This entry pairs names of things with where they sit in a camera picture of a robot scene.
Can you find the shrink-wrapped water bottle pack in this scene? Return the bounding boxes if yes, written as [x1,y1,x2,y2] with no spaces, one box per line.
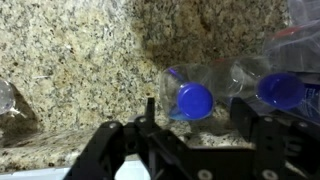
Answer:
[262,0,320,125]

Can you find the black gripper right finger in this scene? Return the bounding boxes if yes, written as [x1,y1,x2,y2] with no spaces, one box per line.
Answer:
[229,97,320,180]

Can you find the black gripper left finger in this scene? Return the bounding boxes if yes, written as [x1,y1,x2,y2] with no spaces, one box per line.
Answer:
[62,97,189,180]

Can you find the Fiji water bottle blue cap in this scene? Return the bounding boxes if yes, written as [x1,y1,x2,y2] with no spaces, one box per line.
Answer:
[211,55,308,113]
[159,63,216,122]
[0,77,16,116]

